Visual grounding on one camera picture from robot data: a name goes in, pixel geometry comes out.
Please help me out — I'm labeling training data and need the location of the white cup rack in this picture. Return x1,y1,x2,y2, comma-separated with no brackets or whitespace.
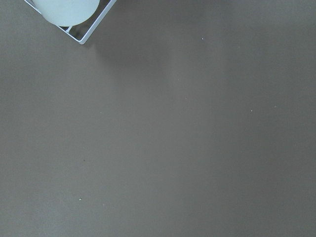
26,0,117,44

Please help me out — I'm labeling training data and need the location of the white cup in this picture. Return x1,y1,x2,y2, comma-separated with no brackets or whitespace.
33,0,100,27

